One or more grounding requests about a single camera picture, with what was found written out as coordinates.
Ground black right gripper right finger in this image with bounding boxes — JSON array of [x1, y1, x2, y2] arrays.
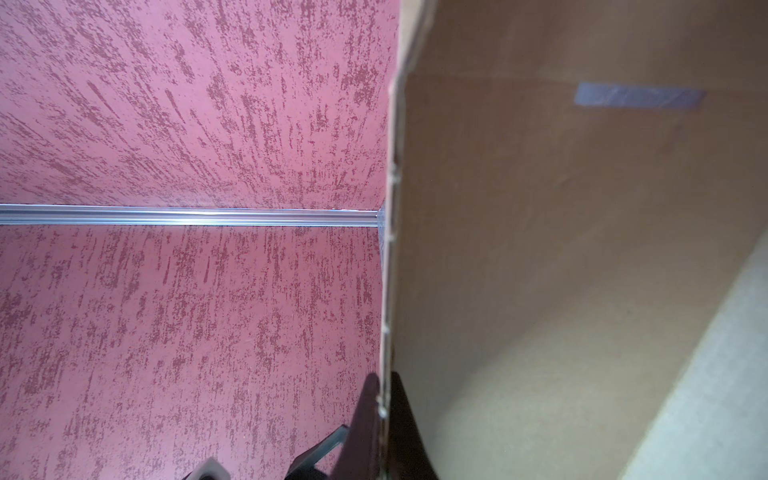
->
[[387, 372, 438, 480]]

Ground brown cardboard box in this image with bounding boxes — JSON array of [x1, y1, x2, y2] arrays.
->
[[388, 1, 767, 479]]

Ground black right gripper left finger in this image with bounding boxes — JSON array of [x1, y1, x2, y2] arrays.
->
[[330, 373, 380, 480]]

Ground right rear aluminium corner post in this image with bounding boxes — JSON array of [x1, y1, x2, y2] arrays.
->
[[1, 204, 382, 228]]

